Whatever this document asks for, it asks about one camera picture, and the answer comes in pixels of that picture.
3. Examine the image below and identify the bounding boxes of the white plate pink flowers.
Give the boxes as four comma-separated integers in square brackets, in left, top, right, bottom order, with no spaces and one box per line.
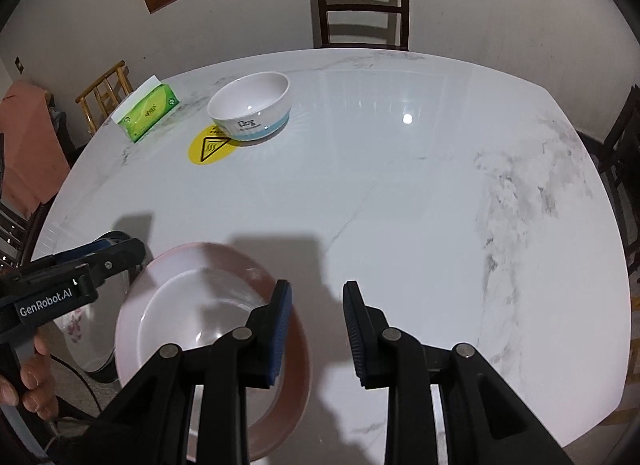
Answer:
[54,303,119,373]

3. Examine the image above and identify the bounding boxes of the white blue dog bowl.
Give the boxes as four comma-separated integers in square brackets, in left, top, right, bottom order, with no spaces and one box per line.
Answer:
[207,72,292,142]

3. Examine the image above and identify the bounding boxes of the green tissue pack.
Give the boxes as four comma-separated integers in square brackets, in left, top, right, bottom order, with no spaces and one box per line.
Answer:
[111,75,180,142]

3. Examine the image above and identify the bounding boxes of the dark wooden side chair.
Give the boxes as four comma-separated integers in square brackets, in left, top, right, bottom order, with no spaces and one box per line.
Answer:
[578,85,639,274]

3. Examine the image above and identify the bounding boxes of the large pink bowl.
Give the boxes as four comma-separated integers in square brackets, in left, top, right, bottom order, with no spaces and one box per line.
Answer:
[115,242,311,463]

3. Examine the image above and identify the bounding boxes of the yellow round warning sticker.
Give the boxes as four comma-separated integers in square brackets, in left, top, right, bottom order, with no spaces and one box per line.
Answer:
[188,125,239,165]

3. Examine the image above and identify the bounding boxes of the pink cloth on rack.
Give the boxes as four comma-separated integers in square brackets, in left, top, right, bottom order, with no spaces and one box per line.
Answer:
[1,81,70,218]

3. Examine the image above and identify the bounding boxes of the light bamboo chair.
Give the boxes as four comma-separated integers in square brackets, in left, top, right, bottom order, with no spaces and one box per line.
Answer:
[75,60,134,137]

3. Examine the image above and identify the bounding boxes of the blue patterned dark plate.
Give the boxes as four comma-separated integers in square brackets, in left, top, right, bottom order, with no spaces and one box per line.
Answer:
[54,231,145,383]

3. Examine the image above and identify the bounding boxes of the person's left hand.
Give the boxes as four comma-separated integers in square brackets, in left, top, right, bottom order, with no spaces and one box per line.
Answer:
[0,334,60,421]

